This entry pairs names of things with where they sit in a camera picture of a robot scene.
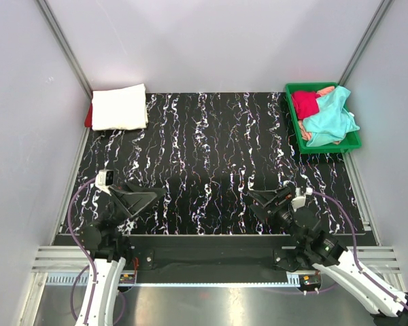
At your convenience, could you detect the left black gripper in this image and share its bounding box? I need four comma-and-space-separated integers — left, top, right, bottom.
99, 181, 167, 231

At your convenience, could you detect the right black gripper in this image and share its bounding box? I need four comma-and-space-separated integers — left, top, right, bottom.
248, 186, 305, 245

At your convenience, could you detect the cream white t shirt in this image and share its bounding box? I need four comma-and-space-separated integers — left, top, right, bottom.
91, 84, 148, 131

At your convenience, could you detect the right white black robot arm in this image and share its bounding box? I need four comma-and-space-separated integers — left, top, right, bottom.
248, 186, 408, 325

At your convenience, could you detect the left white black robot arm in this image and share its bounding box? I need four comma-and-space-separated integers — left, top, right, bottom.
71, 178, 166, 325

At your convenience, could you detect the salmon pink t shirt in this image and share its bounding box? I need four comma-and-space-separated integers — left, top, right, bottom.
298, 86, 335, 141

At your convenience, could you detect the folded red t shirt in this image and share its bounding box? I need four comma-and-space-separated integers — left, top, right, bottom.
84, 104, 92, 128

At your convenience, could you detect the teal t shirt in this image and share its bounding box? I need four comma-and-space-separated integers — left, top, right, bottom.
302, 86, 360, 147

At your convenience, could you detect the magenta t shirt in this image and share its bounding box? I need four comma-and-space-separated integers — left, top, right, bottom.
291, 90, 320, 120

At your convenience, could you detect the green plastic bin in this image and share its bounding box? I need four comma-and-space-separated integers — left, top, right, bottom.
285, 81, 362, 154

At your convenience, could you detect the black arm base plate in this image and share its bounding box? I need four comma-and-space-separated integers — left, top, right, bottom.
125, 235, 294, 284

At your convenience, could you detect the grey slotted cable duct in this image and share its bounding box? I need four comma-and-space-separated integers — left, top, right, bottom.
46, 273, 322, 289

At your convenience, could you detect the aluminium rail frame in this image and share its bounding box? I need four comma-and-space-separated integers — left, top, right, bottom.
32, 246, 401, 274

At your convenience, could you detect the left aluminium corner post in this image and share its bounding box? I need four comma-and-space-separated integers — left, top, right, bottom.
34, 0, 92, 99

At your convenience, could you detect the aluminium corner post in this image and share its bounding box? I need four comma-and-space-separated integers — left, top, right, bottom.
338, 0, 394, 86
34, 0, 92, 99

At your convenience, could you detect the right aluminium corner post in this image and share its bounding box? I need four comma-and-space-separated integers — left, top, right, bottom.
338, 0, 394, 86

